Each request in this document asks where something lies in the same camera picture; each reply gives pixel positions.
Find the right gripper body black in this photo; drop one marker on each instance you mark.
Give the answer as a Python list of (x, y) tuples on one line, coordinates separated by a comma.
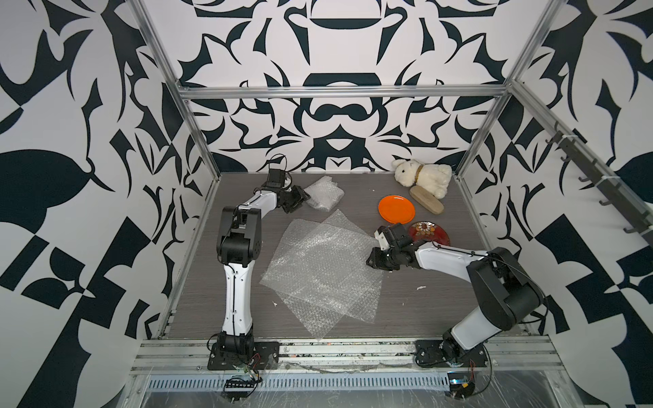
[(384, 259)]

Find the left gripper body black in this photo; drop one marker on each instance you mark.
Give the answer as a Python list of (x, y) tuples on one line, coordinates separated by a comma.
[(292, 199)]

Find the red floral dinner plate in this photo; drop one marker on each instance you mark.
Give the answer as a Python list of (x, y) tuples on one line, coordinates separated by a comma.
[(429, 231)]

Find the orange bubble plate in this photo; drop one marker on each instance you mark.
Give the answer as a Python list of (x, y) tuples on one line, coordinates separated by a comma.
[(396, 209)]

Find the clear bubble wrap sheet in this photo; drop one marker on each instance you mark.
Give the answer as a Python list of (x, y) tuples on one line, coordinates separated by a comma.
[(317, 320), (325, 265)]

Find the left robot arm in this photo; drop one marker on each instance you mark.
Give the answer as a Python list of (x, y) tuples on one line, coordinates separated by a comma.
[(238, 247)]

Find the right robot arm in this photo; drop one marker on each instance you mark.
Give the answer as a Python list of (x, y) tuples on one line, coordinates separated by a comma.
[(505, 293)]

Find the tan wooden brush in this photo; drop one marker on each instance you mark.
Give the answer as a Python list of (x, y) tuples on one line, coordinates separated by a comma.
[(427, 200)]

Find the white plush bunny toy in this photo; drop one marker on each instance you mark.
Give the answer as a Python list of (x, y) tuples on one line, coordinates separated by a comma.
[(434, 178)]

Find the right electronics board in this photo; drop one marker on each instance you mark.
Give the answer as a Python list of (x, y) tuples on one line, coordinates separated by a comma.
[(461, 385)]

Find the electronics board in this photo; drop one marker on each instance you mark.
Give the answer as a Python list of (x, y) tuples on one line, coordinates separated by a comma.
[(238, 387), (461, 385)]

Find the left electronics board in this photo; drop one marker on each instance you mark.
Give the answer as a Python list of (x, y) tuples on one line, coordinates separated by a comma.
[(238, 387)]

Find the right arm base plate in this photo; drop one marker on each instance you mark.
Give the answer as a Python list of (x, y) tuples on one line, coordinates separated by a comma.
[(448, 353)]

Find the aluminium frame rail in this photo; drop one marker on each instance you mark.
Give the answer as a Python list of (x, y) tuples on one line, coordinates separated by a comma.
[(491, 90)]

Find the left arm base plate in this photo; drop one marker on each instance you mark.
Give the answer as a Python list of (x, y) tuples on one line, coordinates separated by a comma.
[(264, 355)]

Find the black wall hook rail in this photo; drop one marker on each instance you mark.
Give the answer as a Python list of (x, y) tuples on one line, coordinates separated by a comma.
[(596, 174)]

